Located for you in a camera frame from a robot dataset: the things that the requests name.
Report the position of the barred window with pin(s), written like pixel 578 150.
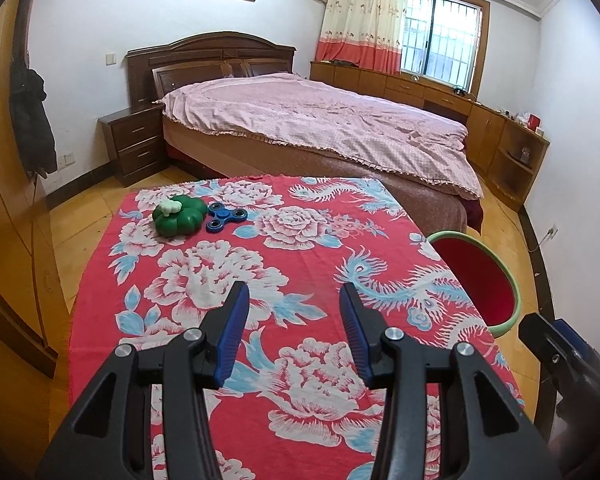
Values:
pixel 445 40

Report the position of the pink checked blanket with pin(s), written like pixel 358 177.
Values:
pixel 305 115

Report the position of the black jacket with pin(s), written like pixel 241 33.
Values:
pixel 30 120

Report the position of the dark wooden headboard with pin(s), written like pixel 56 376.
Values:
pixel 205 55

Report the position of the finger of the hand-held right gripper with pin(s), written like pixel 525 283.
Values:
pixel 542 342
pixel 577 340

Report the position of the dark wooden nightstand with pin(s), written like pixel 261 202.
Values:
pixel 135 145

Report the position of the red floral tablecloth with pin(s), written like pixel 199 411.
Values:
pixel 290 260

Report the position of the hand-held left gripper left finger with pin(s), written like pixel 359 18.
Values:
pixel 232 335

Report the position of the green pumpkin toy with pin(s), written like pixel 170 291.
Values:
pixel 180 217

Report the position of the blue fidget spinner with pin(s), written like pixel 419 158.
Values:
pixel 226 217

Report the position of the cream and red curtain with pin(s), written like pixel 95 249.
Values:
pixel 362 20

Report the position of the wooden wardrobe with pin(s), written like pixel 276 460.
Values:
pixel 0 210

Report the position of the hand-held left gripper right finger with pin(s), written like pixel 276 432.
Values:
pixel 357 335

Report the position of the white wall socket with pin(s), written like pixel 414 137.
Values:
pixel 68 159

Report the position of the long wooden cabinet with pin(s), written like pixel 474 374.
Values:
pixel 395 82

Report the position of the small red box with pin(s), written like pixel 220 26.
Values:
pixel 534 122

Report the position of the red bin with green rim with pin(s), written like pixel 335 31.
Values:
pixel 480 280

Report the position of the wooden corner shelf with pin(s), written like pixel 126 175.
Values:
pixel 517 170

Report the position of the white light switch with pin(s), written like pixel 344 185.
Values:
pixel 110 58

